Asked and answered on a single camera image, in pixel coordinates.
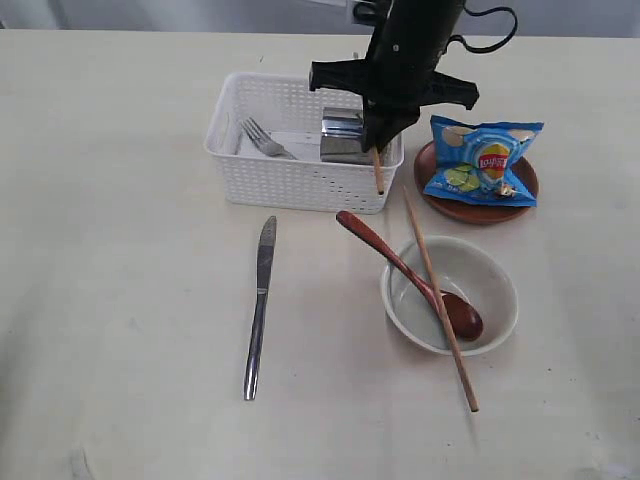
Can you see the brown wooden plate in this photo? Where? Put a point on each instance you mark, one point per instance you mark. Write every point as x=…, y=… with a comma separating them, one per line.
x=423, y=170

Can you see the red-brown wooden spoon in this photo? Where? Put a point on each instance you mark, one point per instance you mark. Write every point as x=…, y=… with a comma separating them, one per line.
x=415, y=280

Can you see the wooden chopstick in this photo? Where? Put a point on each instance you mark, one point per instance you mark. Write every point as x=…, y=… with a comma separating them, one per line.
x=379, y=179
x=441, y=308

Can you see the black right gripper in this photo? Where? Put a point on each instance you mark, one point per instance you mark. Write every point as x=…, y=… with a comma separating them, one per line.
x=397, y=72

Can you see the pale green ceramic bowl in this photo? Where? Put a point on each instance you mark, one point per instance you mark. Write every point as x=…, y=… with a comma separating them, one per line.
x=479, y=295

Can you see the silver metal fork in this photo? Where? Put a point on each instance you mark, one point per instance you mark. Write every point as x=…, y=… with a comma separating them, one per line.
x=263, y=141

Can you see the silver table knife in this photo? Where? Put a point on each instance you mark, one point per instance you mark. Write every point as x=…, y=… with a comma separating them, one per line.
x=265, y=254

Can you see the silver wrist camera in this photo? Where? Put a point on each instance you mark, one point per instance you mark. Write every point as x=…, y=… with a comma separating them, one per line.
x=362, y=12

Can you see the white perforated plastic basket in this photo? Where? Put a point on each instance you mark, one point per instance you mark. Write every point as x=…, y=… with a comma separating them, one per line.
x=291, y=114

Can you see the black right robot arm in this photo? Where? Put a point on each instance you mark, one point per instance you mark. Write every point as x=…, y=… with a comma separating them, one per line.
x=419, y=9

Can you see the blue chips bag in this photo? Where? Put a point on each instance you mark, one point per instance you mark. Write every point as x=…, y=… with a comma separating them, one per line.
x=474, y=163

